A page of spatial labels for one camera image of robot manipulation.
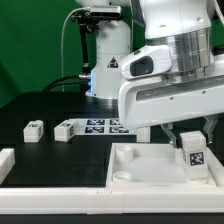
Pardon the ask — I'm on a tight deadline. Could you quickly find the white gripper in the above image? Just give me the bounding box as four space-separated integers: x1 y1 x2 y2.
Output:
118 45 224 148

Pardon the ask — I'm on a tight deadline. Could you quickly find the white square tabletop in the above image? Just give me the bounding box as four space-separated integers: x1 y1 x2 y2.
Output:
106 143 224 188

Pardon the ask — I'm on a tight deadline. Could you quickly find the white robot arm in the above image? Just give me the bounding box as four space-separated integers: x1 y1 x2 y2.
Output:
76 0 224 145

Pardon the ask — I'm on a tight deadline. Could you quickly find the white left fence piece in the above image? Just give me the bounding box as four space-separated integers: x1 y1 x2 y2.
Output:
0 148 15 185

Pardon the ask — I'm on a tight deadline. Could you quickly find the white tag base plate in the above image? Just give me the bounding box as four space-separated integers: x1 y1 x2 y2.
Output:
74 118 136 135

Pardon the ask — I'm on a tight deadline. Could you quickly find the black cable bundle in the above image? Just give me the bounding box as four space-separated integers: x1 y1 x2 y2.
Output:
41 74 92 94

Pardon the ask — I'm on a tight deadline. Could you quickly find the white front fence wall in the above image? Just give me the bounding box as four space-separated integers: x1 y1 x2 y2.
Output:
0 187 224 214

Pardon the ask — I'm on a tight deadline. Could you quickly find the grey thin cable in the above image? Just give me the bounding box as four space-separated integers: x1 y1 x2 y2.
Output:
60 7 88 93

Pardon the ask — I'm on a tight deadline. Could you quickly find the black camera on stand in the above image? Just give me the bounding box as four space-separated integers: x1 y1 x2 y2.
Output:
71 5 122 74

